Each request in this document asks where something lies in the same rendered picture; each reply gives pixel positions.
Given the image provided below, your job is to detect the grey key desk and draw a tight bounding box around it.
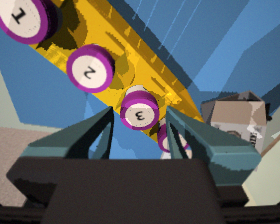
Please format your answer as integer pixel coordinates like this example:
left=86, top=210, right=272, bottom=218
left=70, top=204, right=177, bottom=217
left=200, top=90, right=272, bottom=155

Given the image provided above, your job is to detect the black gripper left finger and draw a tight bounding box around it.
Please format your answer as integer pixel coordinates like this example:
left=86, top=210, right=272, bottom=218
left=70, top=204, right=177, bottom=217
left=18, top=106, right=114, bottom=159

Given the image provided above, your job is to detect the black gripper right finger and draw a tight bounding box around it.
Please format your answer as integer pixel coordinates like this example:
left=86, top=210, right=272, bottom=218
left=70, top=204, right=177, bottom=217
left=165, top=106, right=262, bottom=186

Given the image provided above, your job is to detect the blue flat mat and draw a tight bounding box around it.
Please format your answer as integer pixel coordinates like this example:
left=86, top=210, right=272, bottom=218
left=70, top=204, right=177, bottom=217
left=0, top=0, right=280, bottom=159

